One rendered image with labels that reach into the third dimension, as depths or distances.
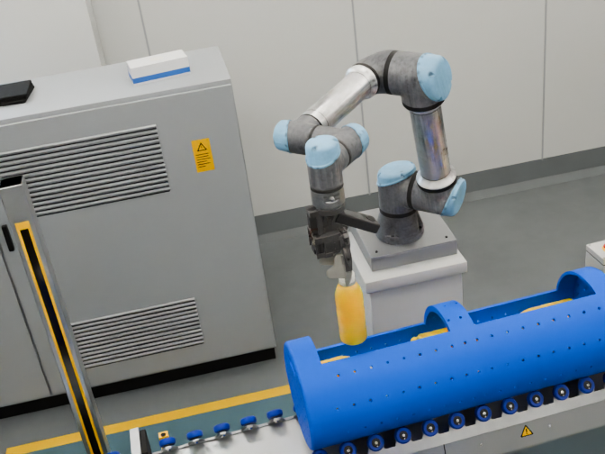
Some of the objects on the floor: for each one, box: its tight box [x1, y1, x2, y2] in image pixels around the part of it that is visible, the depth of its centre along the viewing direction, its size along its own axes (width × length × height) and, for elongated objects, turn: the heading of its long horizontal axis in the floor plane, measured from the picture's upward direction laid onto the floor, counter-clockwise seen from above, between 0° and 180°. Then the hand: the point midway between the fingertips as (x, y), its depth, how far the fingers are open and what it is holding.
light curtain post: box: [0, 175, 111, 454], centre depth 243 cm, size 6×6×170 cm
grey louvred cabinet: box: [0, 46, 276, 419], centre depth 374 cm, size 54×215×145 cm, turn 113°
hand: (347, 276), depth 194 cm, fingers closed on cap, 4 cm apart
